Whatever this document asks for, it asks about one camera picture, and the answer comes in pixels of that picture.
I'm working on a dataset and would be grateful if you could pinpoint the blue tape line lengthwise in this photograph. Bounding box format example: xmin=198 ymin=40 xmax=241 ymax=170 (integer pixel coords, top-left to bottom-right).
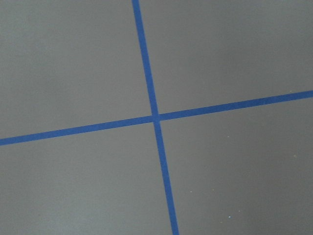
xmin=132 ymin=0 xmax=179 ymax=235

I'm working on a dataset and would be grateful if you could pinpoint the blue tape line crosswise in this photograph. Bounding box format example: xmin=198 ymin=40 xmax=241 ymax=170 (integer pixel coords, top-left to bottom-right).
xmin=0 ymin=91 xmax=313 ymax=146

